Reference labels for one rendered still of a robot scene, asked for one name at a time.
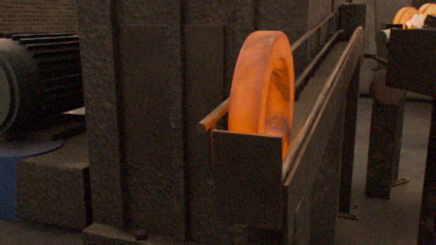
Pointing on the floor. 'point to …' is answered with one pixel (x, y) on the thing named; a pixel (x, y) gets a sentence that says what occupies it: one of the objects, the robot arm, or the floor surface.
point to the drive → (47, 125)
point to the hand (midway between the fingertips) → (407, 24)
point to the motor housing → (381, 137)
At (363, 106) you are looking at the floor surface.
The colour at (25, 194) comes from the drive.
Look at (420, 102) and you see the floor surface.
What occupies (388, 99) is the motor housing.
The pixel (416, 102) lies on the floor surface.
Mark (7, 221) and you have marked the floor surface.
